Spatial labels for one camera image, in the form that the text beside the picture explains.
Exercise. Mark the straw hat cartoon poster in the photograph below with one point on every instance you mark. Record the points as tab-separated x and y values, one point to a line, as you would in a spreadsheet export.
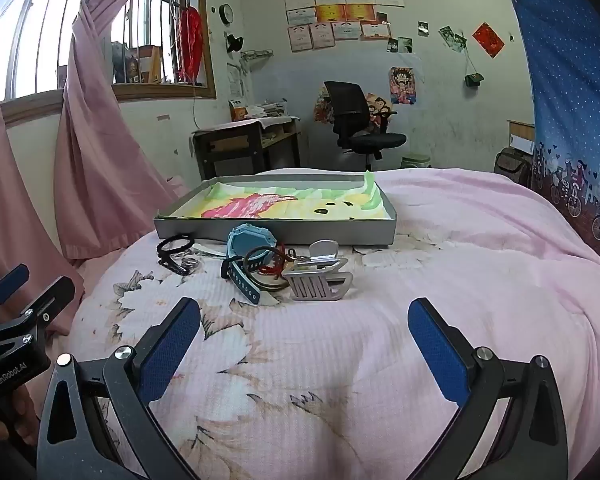
403	86

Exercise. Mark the person's left hand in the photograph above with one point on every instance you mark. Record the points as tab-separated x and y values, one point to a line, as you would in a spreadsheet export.
22	410

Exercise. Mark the group of wall photos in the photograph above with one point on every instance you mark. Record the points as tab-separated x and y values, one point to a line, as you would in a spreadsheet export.
400	45

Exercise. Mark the brown bag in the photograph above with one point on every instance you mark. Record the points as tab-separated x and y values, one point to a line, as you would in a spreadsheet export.
512	167

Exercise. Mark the stack of books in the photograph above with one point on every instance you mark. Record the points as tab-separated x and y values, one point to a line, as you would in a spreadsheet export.
270	110

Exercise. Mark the grey tray box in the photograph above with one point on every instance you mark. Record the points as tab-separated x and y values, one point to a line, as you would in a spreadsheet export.
370	232

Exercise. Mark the windowsill boxes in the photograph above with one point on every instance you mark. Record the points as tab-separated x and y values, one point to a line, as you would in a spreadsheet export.
140	65

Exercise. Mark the cardboard box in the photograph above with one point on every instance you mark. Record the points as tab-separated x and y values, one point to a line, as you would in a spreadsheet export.
522	137

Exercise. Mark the colourful cartoon poster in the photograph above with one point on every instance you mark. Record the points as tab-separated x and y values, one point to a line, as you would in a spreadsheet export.
322	107

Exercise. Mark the pink curtain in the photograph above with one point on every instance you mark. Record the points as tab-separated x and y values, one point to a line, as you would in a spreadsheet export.
5	200
95	160

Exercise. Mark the green plastic stool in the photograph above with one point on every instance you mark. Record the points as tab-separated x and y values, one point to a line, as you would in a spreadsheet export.
416	161

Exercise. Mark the colourful cartoon cloth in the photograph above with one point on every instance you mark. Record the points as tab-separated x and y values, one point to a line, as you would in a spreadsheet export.
260	205

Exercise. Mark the barred window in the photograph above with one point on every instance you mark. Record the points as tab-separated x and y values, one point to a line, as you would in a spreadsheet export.
40	35

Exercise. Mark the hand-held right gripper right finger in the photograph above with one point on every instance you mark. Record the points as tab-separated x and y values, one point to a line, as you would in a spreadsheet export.
437	350

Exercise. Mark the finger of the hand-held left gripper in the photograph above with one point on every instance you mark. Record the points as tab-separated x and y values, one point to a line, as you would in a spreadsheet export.
55	295
7	282

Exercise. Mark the group of wall certificates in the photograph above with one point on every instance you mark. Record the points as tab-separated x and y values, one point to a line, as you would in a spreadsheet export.
330	12

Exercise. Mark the orange box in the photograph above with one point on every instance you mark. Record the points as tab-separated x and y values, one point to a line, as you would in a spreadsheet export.
237	110

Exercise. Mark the blue printed curtain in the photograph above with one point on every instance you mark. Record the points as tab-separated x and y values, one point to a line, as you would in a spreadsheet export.
575	85

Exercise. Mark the beige claw clip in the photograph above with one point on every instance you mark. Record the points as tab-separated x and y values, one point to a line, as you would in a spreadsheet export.
322	249

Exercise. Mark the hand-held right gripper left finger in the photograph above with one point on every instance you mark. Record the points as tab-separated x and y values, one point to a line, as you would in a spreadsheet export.
170	350

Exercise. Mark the wall papers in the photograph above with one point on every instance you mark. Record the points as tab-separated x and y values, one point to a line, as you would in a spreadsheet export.
237	80

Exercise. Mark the round wall clock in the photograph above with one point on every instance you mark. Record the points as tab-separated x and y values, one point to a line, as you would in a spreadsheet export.
226	13

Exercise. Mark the orange cartoon poster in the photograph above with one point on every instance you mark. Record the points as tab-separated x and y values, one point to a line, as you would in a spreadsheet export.
380	107

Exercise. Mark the red diamond paper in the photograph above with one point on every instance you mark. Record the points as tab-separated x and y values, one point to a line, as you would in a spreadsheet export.
488	40

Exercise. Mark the white hair clip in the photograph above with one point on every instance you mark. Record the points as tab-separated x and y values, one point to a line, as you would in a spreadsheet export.
207	250

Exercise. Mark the metal rings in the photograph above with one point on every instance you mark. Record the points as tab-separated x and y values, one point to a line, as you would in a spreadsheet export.
190	263

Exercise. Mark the grey claw clip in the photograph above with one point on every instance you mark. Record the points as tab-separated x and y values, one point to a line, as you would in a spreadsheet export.
310	285

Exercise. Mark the black office chair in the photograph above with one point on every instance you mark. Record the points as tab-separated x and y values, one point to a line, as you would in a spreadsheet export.
347	105

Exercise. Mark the dark wooden desk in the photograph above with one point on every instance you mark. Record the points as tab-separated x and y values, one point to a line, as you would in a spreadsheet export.
230	147

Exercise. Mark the green hanging pouch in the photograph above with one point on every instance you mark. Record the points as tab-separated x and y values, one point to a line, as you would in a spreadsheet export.
474	79

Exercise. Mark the blue wrist watch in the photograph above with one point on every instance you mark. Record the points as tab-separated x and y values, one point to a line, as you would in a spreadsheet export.
250	240

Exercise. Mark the red hanging decoration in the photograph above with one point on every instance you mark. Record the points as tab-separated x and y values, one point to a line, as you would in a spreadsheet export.
192	40

